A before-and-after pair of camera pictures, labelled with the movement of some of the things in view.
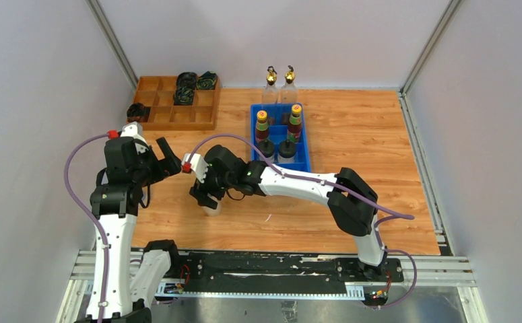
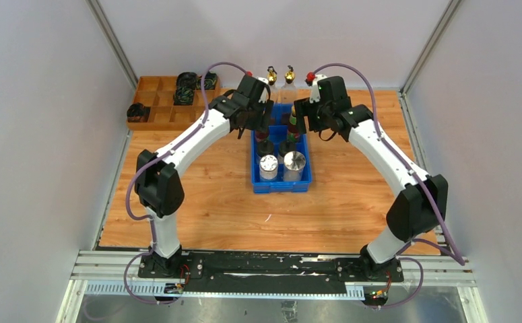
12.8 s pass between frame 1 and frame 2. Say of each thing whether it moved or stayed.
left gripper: moved
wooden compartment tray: stayed
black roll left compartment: stayed
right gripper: moved
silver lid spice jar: moved
